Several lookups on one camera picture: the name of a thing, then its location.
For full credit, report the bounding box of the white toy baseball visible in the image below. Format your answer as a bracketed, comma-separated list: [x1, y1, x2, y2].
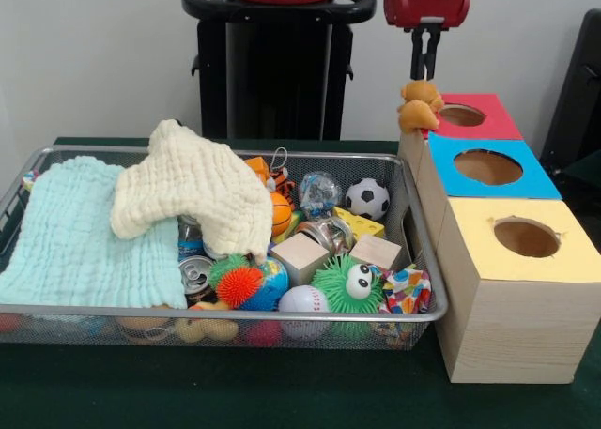
[277, 285, 332, 339]

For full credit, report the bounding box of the brown teddy bear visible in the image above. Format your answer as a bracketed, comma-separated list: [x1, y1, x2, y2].
[397, 80, 445, 134]

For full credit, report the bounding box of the yellow cheese wedge toy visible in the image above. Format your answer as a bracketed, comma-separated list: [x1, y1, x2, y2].
[332, 207, 386, 242]

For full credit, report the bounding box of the cream muslin cloth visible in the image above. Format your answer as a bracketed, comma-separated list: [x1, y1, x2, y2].
[110, 118, 274, 265]

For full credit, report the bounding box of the colourful patterned packet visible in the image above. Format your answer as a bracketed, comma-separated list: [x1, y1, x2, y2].
[378, 265, 432, 315]

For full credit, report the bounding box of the wooden box with three holes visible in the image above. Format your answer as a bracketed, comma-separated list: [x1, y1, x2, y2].
[397, 90, 601, 384]

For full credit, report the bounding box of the orange striped tiger plush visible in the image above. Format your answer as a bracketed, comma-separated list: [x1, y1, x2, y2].
[265, 167, 297, 209]

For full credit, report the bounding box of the black upright panel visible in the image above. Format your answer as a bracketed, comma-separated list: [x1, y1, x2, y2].
[539, 8, 601, 167]

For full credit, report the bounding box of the green fuzzy googly-eyed toy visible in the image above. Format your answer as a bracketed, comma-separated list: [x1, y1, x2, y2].
[309, 253, 386, 314]

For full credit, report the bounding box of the light blue muslin cloth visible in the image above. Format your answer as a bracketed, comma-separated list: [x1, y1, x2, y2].
[0, 158, 189, 311]

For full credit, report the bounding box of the shallow metal mesh bin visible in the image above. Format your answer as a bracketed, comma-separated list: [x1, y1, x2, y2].
[0, 146, 449, 351]

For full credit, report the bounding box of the black and white soccer ball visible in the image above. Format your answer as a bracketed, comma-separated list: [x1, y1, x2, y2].
[345, 177, 391, 217]

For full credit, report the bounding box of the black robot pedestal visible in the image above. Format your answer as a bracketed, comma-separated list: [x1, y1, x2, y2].
[181, 0, 377, 142]

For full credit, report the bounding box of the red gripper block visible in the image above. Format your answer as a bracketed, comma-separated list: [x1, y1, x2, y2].
[383, 0, 471, 81]

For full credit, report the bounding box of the plain wooden cube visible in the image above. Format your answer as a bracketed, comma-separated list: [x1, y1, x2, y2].
[349, 234, 404, 270]
[270, 231, 332, 287]

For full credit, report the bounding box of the clear glitter ball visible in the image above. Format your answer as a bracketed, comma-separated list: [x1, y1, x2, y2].
[299, 171, 342, 214]

